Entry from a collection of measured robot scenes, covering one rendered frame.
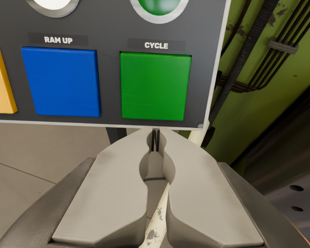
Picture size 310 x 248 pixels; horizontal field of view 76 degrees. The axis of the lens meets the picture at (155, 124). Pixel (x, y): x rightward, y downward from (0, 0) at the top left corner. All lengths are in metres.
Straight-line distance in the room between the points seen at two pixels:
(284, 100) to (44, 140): 1.31
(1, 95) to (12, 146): 1.27
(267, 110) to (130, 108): 0.47
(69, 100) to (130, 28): 0.10
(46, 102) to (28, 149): 1.24
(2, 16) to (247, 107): 0.56
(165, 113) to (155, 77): 0.04
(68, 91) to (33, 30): 0.07
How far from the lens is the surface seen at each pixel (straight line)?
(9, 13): 0.26
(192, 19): 0.22
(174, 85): 0.22
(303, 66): 0.54
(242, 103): 0.63
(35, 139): 1.51
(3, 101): 0.28
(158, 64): 0.22
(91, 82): 0.23
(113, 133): 0.54
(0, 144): 1.59
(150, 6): 0.22
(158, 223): 0.54
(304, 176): 0.49
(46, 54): 0.24
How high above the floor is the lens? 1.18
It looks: 57 degrees down
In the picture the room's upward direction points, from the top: 5 degrees clockwise
